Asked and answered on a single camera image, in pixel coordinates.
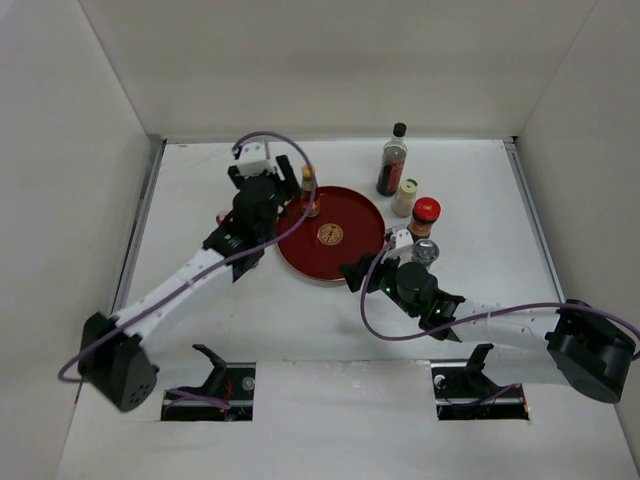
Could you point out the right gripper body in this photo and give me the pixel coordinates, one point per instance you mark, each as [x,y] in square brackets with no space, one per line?
[389,284]

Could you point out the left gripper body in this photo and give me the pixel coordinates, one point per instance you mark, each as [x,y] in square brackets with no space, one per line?
[280,198]

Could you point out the yellow cap red sauce bottle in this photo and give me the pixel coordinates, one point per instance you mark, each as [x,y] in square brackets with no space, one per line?
[310,195]

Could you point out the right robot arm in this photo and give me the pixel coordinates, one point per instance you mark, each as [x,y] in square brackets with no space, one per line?
[568,343]

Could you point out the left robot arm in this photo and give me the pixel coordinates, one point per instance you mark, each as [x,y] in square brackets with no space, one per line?
[115,350]

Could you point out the pink cap shaker bottle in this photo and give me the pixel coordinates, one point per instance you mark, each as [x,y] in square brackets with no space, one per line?
[223,216]

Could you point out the clear cap pepper grinder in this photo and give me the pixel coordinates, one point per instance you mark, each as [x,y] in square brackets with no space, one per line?
[425,252]

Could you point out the red round tray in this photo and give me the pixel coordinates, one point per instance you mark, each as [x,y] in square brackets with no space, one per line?
[347,227]

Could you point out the red cap sauce jar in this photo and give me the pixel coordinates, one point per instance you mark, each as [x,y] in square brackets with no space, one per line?
[425,212]

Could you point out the cream cap shaker bottle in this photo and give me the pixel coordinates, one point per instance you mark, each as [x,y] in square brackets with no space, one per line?
[404,199]

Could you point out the dark soy sauce bottle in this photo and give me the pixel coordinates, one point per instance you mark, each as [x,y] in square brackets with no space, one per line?
[393,158]

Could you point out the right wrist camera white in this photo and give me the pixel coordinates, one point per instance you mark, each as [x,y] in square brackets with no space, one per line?
[402,243]

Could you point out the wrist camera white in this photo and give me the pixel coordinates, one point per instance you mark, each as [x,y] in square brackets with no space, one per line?
[253,158]
[402,243]

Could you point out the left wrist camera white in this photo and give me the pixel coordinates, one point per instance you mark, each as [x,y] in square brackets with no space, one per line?
[253,158]

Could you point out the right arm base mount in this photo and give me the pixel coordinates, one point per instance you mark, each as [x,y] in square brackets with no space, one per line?
[462,391]

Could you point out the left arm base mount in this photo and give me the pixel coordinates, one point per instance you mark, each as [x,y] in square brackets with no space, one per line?
[226,395]

